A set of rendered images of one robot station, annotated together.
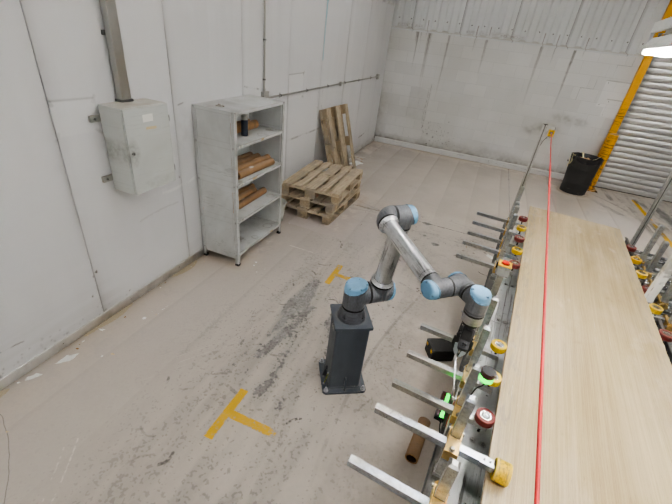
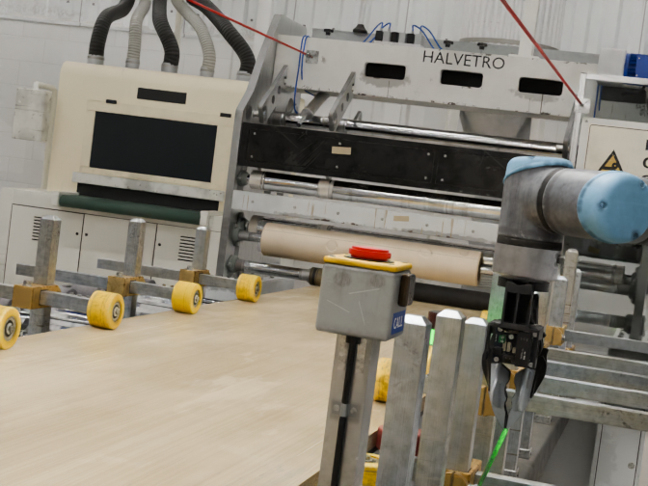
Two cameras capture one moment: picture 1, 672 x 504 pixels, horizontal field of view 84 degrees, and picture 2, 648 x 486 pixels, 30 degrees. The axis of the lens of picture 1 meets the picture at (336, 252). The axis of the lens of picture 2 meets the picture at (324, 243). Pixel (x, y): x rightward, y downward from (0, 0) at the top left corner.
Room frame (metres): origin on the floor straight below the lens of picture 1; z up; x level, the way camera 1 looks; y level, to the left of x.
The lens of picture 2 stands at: (2.94, -1.16, 1.29)
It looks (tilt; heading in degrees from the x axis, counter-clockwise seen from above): 3 degrees down; 172
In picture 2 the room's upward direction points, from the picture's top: 7 degrees clockwise
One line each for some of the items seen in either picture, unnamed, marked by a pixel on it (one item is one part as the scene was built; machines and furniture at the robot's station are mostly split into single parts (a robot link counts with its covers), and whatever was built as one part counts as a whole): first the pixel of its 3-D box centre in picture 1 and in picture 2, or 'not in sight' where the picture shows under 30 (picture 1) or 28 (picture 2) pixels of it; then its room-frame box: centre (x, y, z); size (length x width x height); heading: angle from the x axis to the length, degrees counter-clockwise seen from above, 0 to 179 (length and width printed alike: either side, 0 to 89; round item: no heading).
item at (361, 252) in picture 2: not in sight; (369, 256); (1.83, -0.95, 1.22); 0.04 x 0.04 x 0.02
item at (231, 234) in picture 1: (243, 179); not in sight; (3.74, 1.07, 0.78); 0.90 x 0.45 x 1.55; 162
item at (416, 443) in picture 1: (418, 439); not in sight; (1.50, -0.68, 0.04); 0.30 x 0.08 x 0.08; 156
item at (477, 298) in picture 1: (477, 301); (536, 202); (1.33, -0.64, 1.30); 0.10 x 0.09 x 0.12; 25
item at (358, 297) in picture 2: (503, 269); (364, 299); (1.83, -0.95, 1.18); 0.07 x 0.07 x 0.08; 66
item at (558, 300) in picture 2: not in sight; (550, 363); (-0.24, -0.03, 0.87); 0.03 x 0.03 x 0.48; 66
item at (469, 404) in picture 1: (454, 438); (487, 401); (0.91, -0.54, 0.94); 0.03 x 0.03 x 0.48; 66
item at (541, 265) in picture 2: (471, 317); (527, 263); (1.32, -0.64, 1.21); 0.10 x 0.09 x 0.05; 66
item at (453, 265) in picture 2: not in sight; (425, 261); (-1.24, -0.18, 1.05); 1.43 x 0.12 x 0.12; 66
